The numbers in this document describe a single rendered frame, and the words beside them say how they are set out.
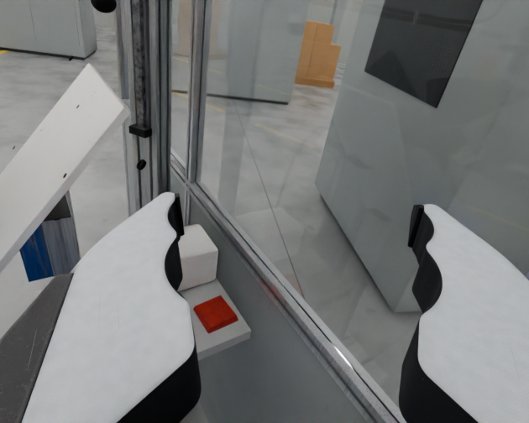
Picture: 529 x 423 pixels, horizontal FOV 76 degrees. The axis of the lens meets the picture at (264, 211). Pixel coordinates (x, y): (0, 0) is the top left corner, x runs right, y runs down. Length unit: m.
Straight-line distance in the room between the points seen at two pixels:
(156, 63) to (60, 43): 6.86
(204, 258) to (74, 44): 6.99
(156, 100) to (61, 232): 0.39
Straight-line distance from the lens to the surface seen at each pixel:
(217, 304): 0.85
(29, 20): 7.82
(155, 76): 0.89
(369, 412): 0.66
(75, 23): 7.59
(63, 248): 0.71
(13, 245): 0.58
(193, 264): 0.85
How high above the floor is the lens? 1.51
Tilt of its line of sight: 32 degrees down
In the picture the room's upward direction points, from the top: 11 degrees clockwise
